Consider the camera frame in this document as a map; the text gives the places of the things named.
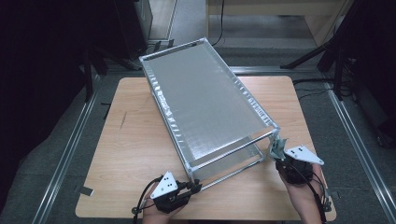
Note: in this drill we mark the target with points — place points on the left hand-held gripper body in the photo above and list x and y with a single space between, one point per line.
166 186

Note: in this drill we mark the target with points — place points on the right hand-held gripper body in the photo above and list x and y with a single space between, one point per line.
303 155

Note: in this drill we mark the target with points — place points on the light blue cloth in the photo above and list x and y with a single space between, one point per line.
277 147

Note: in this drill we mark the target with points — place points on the silver metal shelf rack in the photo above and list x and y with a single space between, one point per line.
205 99

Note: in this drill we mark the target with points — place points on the person's left hand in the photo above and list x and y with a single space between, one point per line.
155 216

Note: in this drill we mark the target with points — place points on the person's right hand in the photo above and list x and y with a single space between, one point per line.
303 193

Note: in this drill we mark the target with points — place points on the grey tape piece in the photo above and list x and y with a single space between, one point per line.
334 195
87 191

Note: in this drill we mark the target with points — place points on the black stand base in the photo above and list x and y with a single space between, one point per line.
386 138

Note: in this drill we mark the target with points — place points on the black tripod stand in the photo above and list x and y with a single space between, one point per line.
311 54

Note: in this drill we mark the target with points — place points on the black metal stand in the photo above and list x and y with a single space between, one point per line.
88 77

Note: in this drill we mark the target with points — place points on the small black block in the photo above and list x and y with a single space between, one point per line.
156 46
170 43

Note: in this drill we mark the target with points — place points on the dark cabinet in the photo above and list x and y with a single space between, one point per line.
130 25

